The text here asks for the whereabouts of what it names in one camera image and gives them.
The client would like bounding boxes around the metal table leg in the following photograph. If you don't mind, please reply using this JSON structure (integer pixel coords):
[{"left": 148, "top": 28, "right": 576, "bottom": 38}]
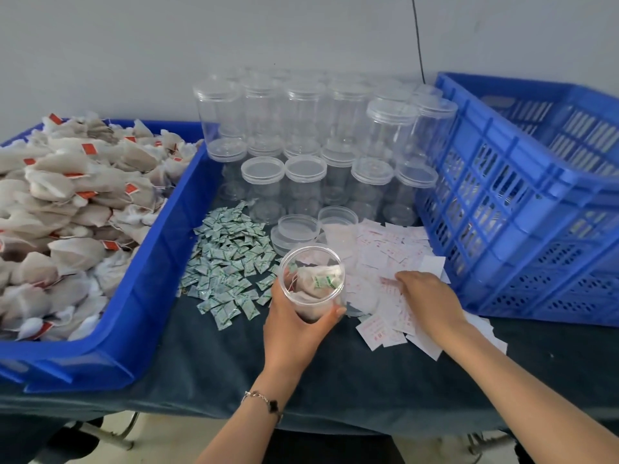
[{"left": 92, "top": 412, "right": 139, "bottom": 450}]

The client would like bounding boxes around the person's right hand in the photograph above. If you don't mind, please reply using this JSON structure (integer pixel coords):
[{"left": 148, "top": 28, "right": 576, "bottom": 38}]
[{"left": 395, "top": 270, "right": 468, "bottom": 352}]

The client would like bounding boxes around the pile of tea bags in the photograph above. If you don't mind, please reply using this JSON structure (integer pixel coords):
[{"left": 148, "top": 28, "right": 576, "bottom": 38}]
[{"left": 0, "top": 113, "right": 199, "bottom": 342}]

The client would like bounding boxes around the person's right forearm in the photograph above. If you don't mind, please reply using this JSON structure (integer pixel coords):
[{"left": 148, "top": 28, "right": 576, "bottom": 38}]
[{"left": 440, "top": 324, "right": 619, "bottom": 464}]

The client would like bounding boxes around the group of lidded jars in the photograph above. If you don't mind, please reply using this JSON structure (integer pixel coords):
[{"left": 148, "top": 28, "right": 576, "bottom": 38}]
[{"left": 193, "top": 77, "right": 458, "bottom": 226}]

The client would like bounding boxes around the blue slatted crate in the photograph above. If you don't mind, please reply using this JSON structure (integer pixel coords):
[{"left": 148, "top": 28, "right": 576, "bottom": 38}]
[{"left": 418, "top": 72, "right": 619, "bottom": 327}]

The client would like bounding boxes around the thin beaded bracelet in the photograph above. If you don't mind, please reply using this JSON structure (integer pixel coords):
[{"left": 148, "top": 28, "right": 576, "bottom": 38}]
[{"left": 244, "top": 389, "right": 284, "bottom": 421}]

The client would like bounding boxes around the black cable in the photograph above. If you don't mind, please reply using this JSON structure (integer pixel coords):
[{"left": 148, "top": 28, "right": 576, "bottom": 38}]
[{"left": 411, "top": 0, "right": 427, "bottom": 88}]

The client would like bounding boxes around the person's left hand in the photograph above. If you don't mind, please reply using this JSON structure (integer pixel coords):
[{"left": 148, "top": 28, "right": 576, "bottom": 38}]
[{"left": 263, "top": 280, "right": 346, "bottom": 378}]

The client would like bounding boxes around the pile of white label papers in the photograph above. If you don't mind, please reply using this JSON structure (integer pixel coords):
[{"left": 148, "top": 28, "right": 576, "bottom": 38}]
[{"left": 324, "top": 219, "right": 509, "bottom": 362}]

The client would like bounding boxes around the blue plastic tray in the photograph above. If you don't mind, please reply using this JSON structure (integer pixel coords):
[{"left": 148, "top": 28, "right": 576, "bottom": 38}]
[{"left": 0, "top": 119, "right": 226, "bottom": 394}]

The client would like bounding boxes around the pile of green desiccant packets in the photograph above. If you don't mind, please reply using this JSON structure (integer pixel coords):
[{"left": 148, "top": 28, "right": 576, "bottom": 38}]
[{"left": 179, "top": 200, "right": 284, "bottom": 331}]

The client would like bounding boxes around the person's left forearm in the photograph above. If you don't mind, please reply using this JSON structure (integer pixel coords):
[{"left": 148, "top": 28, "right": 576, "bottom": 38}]
[{"left": 196, "top": 367, "right": 301, "bottom": 464}]

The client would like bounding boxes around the clear jar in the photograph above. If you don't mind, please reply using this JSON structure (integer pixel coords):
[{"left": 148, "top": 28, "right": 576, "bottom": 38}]
[{"left": 279, "top": 246, "right": 346, "bottom": 322}]

